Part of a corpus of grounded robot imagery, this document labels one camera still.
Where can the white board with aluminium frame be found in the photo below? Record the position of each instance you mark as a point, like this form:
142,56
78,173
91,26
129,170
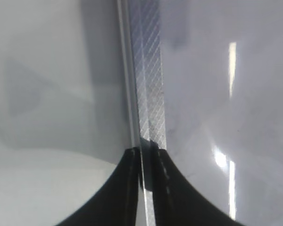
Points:
205,83

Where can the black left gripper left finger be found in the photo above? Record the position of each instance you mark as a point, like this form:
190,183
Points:
115,203

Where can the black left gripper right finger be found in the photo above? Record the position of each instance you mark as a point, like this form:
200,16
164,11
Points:
176,201

